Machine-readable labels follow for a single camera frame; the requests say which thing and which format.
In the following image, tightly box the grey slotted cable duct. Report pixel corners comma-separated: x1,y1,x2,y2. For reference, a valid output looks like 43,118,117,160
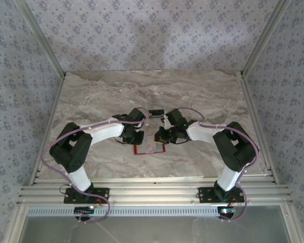
26,205,222,218

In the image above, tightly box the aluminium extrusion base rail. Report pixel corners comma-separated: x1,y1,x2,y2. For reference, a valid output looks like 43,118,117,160
16,176,293,206

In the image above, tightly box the aluminium frame post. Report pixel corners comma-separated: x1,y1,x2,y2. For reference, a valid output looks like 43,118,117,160
15,0,67,78
240,0,292,78

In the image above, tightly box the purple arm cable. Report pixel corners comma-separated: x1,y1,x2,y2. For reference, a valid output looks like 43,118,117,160
41,106,153,225
177,107,259,223

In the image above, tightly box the red wire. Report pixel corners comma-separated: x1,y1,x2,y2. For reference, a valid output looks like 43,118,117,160
227,195,239,208
91,191,104,207

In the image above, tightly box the red leather card holder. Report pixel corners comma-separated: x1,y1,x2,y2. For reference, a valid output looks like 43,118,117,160
133,136,167,155

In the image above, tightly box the grey metal panel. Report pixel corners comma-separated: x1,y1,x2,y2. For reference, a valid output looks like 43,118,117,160
20,215,292,243

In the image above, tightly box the aluminium table side rail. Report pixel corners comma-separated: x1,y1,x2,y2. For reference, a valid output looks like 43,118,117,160
27,74,66,187
239,72,279,185

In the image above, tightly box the pale blue credit card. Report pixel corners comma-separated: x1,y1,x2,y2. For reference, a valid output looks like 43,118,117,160
138,138,158,154

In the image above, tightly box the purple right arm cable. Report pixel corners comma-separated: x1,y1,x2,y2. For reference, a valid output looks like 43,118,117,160
177,107,259,223

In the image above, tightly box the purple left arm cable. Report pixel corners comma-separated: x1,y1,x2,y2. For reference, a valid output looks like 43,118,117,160
41,106,153,225

